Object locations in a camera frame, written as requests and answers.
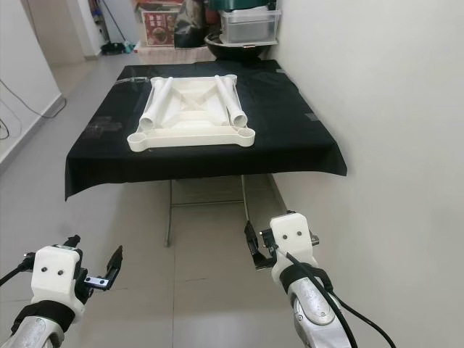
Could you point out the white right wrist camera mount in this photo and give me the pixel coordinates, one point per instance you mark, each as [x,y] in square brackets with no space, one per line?
[291,235]

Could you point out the white appliance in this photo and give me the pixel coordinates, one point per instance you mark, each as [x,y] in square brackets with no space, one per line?
[119,18]

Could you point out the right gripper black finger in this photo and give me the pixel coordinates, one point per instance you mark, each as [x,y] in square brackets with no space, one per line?
[253,245]
[291,212]

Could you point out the storage box with orange lid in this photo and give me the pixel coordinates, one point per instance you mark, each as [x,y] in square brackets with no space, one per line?
[159,29]

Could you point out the clear plastic storage box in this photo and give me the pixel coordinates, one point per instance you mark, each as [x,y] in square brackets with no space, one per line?
[250,27]

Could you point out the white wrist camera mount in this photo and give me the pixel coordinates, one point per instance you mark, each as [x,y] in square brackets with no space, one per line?
[58,275]
[291,235]

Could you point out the green pot lid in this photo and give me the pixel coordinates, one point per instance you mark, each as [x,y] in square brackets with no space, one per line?
[239,5]

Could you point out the black floor mop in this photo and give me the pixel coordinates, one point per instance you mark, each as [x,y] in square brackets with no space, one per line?
[118,49]

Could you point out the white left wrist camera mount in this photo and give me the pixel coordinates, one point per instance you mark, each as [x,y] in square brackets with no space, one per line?
[58,275]

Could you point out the clear tape strip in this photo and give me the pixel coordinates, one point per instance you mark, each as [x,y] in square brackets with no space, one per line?
[130,80]

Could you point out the black tablecloth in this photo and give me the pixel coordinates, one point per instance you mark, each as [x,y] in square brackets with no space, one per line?
[290,145]

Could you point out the white plastic children table top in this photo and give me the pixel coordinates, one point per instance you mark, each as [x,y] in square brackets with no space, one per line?
[188,138]

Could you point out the beige low platform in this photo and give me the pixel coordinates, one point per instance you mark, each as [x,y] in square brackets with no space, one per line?
[167,56]

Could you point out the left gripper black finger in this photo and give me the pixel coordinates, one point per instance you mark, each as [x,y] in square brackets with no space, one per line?
[72,241]
[115,267]

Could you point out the black wok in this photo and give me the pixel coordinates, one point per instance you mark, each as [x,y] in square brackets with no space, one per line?
[232,52]

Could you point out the clear tape patch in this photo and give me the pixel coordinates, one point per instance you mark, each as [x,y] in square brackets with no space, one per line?
[105,125]

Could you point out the black plastic bag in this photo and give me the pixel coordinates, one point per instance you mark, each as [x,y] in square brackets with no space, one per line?
[194,29]

